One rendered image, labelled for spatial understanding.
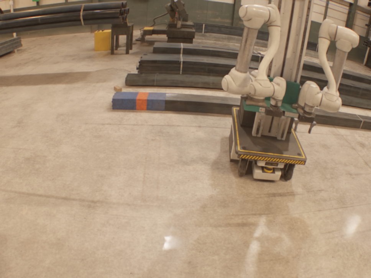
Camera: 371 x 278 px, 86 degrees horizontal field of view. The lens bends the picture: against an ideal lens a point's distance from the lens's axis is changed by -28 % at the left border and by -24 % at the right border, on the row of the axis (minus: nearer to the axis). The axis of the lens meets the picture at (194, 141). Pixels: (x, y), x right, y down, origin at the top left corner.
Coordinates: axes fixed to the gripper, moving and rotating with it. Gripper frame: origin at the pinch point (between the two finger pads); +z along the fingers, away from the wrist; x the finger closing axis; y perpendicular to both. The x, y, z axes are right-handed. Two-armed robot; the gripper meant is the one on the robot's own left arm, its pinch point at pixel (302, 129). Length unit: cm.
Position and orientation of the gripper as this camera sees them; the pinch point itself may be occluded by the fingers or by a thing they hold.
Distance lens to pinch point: 206.8
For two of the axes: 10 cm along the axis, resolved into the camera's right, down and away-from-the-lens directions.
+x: 9.9, 1.2, -0.2
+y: -0.8, 5.3, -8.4
